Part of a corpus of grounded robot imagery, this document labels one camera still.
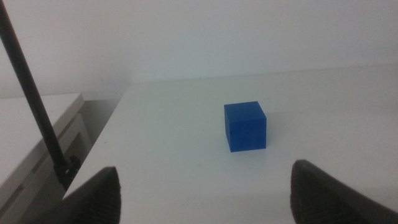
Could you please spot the blue cube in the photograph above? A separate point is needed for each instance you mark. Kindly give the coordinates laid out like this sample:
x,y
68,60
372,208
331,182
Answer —
x,y
245,129

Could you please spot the white side cabinet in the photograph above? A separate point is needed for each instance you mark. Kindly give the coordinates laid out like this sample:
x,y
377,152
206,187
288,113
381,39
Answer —
x,y
18,130

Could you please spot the black pole with clamp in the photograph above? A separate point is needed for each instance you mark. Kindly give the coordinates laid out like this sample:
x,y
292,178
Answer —
x,y
31,93

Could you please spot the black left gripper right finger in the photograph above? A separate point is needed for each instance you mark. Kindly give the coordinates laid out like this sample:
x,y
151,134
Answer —
x,y
323,199

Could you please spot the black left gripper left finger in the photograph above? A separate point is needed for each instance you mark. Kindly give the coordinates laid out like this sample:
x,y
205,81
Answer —
x,y
93,202

